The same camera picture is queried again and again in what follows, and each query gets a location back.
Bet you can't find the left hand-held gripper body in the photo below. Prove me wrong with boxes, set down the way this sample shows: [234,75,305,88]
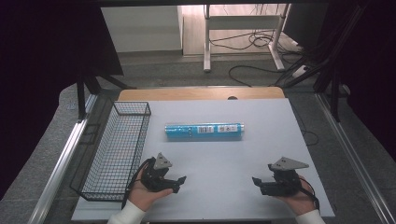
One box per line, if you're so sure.
[141,151,179,192]

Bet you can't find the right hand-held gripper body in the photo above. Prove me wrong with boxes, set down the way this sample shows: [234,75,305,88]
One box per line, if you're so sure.
[260,156,310,198]

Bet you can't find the person's left hand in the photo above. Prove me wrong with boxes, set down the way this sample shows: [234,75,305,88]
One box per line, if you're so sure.
[127,169,174,213]

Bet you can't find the person's right hand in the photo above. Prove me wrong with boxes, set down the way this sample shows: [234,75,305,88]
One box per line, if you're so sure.
[275,175,318,217]

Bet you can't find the white table mat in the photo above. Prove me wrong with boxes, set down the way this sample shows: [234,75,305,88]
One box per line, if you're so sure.
[71,98,336,222]

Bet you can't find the blue wrapped roll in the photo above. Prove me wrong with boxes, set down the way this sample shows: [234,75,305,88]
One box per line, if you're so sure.
[163,122,246,142]

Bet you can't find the wooden table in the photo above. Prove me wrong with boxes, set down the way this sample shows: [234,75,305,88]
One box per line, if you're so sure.
[118,86,286,102]

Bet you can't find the black metal stand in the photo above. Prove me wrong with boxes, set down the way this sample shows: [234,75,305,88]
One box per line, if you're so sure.
[76,69,138,123]
[275,3,368,123]

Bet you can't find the white power strip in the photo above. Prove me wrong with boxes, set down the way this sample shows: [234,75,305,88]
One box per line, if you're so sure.
[291,64,310,79]

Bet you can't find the dark curtain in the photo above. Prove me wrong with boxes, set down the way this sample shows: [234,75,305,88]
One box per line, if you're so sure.
[0,0,125,200]
[317,0,396,153]

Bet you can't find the white cabinet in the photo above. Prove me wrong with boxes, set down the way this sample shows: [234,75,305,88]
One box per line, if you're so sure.
[100,5,185,54]

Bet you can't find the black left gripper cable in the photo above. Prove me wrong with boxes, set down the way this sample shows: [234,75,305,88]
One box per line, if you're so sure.
[120,157,157,210]

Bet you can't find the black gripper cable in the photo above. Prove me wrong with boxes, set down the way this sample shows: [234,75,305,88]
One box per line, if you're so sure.
[120,157,157,210]
[298,178,321,211]

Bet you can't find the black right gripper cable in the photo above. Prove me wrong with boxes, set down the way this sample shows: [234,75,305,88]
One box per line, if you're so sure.
[298,178,321,211]

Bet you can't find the black wire basket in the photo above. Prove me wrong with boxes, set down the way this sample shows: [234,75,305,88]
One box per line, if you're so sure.
[69,101,152,203]

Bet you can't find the aluminium rail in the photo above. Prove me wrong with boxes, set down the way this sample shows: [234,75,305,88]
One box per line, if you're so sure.
[315,92,396,224]
[27,93,99,224]

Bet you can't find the black floor cables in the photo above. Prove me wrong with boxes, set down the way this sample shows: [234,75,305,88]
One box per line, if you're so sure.
[208,29,312,88]

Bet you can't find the white metal desk frame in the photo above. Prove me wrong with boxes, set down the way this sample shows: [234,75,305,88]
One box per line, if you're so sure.
[203,3,293,74]

